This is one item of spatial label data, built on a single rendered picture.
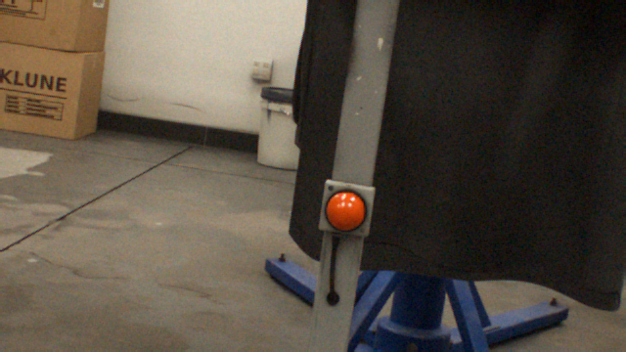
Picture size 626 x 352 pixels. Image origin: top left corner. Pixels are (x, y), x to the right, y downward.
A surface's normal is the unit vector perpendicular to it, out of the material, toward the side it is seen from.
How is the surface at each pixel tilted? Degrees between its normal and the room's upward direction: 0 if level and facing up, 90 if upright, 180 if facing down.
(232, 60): 90
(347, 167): 90
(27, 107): 90
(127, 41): 90
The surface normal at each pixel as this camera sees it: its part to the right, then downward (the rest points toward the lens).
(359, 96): -0.11, 0.14
